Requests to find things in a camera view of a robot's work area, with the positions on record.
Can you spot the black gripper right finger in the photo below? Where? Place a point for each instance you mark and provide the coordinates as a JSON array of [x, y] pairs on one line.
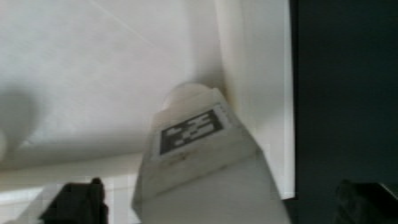
[[366, 203]]

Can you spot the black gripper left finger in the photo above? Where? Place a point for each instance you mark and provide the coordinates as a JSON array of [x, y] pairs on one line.
[[78, 206]]

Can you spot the white table leg with tag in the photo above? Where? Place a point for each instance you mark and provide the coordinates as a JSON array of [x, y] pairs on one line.
[[204, 182]]

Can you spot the white square tabletop part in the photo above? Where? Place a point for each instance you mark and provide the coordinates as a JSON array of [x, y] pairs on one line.
[[95, 56]]

